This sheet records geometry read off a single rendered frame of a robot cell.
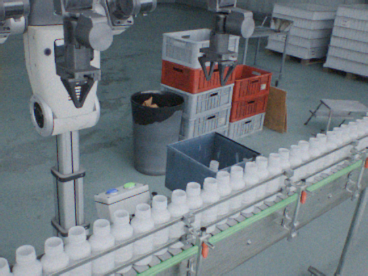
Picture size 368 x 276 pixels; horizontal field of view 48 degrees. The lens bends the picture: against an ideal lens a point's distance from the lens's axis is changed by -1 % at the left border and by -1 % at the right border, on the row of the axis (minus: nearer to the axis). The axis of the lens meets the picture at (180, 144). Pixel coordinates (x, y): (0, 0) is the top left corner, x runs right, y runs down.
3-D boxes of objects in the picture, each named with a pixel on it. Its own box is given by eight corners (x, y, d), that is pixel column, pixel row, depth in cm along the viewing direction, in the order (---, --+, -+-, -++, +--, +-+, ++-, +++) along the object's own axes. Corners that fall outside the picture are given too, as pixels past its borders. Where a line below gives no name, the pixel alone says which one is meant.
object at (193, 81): (193, 94, 348) (195, 69, 339) (159, 83, 373) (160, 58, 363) (235, 83, 390) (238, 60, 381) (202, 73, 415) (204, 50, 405)
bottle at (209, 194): (198, 220, 127) (203, 173, 120) (217, 225, 126) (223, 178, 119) (192, 231, 122) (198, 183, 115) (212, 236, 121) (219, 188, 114)
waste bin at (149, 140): (148, 184, 339) (152, 112, 312) (118, 163, 369) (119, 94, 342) (190, 170, 367) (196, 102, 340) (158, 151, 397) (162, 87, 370)
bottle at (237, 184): (231, 207, 136) (238, 162, 129) (243, 216, 131) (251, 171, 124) (217, 211, 132) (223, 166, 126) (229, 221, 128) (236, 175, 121)
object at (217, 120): (188, 142, 366) (190, 119, 357) (156, 128, 391) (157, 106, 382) (229, 127, 408) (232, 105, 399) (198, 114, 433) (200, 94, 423)
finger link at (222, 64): (219, 80, 129) (221, 50, 125) (236, 86, 124) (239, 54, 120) (203, 83, 124) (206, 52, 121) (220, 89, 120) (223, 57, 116)
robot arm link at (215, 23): (221, 8, 120) (207, 9, 116) (239, 11, 116) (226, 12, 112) (219, 32, 123) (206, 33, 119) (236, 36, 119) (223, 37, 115)
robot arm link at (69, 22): (81, 12, 92) (57, 12, 88) (97, 16, 88) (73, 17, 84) (81, 43, 95) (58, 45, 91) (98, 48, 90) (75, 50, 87)
